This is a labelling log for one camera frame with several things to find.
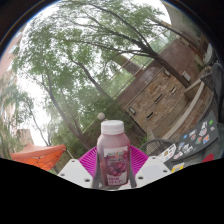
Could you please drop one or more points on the pink juice bottle white cap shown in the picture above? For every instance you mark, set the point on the pink juice bottle white cap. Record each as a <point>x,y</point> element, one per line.
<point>113,153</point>

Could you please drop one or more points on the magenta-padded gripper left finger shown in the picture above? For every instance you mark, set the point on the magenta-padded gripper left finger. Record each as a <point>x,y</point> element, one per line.
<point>75,171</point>

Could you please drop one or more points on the dark laptop with stickers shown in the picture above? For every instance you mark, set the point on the dark laptop with stickers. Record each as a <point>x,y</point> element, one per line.
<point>198,136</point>

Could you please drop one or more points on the wooden lamp post globe light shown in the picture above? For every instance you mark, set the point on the wooden lamp post globe light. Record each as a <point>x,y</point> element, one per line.
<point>101,116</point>

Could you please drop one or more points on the wall lamp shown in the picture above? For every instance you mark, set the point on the wall lamp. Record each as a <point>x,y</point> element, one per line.
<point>132,110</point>
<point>167,73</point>

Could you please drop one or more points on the grey wicker chair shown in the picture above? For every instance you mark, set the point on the grey wicker chair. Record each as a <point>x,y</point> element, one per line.
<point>155,146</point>

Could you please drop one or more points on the orange canopy tent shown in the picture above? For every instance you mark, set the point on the orange canopy tent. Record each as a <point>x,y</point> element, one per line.
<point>38,156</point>

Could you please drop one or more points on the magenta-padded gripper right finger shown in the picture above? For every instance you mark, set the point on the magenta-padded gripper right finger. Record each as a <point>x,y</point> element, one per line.
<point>151,170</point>

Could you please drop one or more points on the white wall box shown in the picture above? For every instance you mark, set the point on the white wall box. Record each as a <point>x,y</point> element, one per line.
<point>186,76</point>

